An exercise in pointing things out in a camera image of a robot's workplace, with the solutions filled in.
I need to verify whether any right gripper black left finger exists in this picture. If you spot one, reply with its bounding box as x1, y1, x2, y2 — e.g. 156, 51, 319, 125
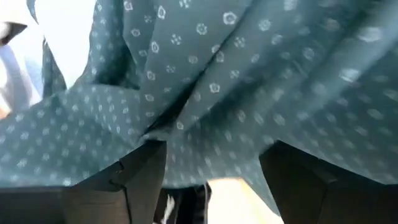
0, 139, 167, 224

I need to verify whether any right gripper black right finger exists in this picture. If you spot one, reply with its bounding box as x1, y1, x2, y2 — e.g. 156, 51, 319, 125
259, 139, 398, 224

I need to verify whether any green floral print cloth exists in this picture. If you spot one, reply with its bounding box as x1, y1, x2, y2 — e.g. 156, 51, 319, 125
0, 0, 398, 217

